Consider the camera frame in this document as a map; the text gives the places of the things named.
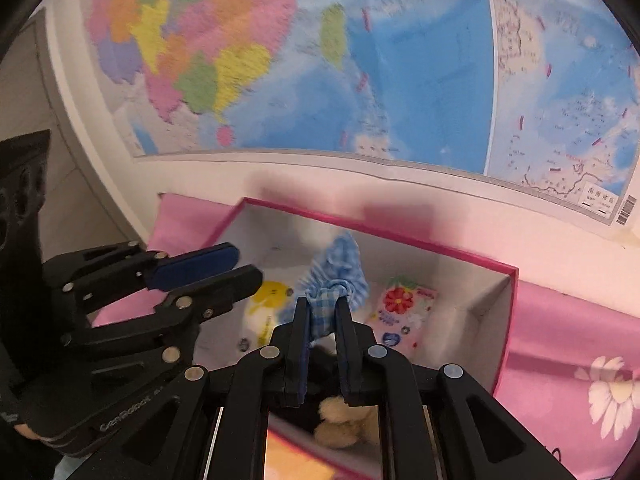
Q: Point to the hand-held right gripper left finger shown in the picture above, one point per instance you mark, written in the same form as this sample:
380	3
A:
300	360

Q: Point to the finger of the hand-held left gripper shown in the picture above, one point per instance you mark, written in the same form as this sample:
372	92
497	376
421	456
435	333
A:
200	265
220	290

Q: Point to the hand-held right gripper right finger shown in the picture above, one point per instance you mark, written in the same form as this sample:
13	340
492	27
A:
345	360

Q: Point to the white yellow duck packet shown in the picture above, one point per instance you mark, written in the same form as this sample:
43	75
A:
267	300

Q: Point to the beige plush toy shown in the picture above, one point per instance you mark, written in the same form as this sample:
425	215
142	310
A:
340	420

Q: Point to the floral pocket tissue pack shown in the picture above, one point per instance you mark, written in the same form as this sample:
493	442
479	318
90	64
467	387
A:
405	310

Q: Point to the blue checked scrunchie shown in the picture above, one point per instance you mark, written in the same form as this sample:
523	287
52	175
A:
340	270

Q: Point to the pink cardboard box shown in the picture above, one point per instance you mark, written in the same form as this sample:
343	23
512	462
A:
475	310

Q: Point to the pink flower print bedsheet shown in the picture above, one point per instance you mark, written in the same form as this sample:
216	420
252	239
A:
550	340

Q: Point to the grey brown wardrobe door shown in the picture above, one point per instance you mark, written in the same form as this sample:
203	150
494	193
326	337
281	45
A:
25	85

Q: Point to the colourful wall map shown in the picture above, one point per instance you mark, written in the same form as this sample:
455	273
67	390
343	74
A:
400	85

